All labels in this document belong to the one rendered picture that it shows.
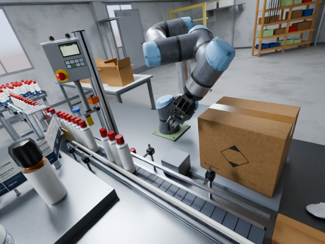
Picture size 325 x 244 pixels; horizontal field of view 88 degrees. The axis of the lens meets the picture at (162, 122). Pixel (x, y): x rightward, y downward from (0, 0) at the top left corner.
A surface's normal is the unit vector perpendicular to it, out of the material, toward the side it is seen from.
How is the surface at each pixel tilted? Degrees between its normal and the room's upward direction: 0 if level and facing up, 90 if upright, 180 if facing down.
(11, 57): 90
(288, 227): 0
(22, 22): 90
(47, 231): 0
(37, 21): 90
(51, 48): 90
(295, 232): 0
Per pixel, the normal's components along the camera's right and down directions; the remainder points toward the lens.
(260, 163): -0.66, 0.45
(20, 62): 0.77, 0.20
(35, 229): -0.15, -0.86
